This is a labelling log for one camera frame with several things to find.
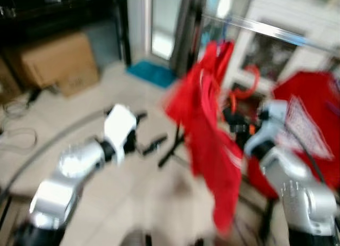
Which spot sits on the red plastic hanger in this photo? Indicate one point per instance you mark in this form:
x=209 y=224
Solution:
x=257 y=78

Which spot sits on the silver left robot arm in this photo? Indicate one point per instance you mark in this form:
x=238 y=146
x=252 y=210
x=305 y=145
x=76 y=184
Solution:
x=74 y=161

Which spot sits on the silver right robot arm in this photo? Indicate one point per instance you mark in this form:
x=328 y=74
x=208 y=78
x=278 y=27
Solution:
x=297 y=193

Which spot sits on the blue plastic hanger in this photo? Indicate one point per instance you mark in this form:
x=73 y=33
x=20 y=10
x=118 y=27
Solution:
x=225 y=33

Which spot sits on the black rack leg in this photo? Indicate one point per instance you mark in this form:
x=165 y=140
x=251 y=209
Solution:
x=170 y=155

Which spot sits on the plain red shirt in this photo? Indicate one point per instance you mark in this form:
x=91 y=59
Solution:
x=207 y=150

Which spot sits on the blue floor mat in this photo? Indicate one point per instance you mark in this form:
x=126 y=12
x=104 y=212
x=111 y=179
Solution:
x=151 y=73

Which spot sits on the red t-shirt triangle print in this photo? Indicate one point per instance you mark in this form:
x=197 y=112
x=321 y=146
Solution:
x=319 y=92

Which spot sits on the brown cardboard box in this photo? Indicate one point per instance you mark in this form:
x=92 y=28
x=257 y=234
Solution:
x=53 y=62

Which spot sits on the white cabinet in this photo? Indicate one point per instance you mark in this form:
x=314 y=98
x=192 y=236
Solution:
x=297 y=12

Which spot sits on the black shelf unit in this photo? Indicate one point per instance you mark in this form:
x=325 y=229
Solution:
x=32 y=23

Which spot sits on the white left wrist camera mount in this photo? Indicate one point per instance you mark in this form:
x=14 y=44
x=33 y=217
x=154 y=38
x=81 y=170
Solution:
x=119 y=126

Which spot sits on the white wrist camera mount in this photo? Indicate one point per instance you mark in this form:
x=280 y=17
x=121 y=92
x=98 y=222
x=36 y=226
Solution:
x=119 y=126
x=271 y=116

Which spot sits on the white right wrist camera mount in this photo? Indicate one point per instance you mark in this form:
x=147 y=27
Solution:
x=271 y=116

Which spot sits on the glass door metal frame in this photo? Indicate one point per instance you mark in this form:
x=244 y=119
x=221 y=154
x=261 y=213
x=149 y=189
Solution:
x=162 y=23

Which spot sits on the silver clothes rack rail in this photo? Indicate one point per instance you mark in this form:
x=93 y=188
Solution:
x=276 y=32

